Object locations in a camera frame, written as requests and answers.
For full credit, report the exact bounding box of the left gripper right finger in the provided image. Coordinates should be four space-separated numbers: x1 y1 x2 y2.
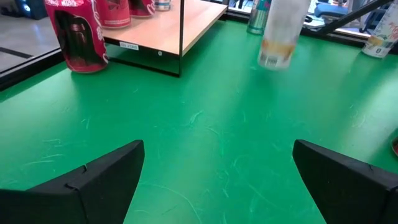
292 139 398 224

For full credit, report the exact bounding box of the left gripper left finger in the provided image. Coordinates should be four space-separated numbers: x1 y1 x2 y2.
0 139 146 224

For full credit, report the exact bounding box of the white Celsius energy can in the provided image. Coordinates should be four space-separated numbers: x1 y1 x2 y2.
257 0 312 71
362 0 398 58

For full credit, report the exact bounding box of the red Fanta strawberry can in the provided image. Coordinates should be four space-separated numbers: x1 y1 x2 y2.
96 0 131 29

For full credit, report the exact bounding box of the green can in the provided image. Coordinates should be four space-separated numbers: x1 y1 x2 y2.
154 0 172 12

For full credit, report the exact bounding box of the Star Wars Coca-Cola can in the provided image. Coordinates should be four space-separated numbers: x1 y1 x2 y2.
45 0 109 74

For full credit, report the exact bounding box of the green table mat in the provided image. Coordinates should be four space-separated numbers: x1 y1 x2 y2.
0 18 398 224

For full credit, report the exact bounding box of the blue office chair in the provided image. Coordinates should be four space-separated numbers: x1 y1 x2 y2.
313 2 349 18

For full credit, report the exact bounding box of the black computer tower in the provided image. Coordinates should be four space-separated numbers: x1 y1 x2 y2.
14 0 48 20

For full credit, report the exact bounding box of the blue silver Red Bull can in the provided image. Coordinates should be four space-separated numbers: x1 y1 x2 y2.
247 0 271 35

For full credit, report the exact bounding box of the black aluminium table frame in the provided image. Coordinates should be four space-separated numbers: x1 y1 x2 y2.
0 0 398 91

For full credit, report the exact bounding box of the wooden shelf black wire frame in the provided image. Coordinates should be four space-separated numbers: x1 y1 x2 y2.
102 0 228 78

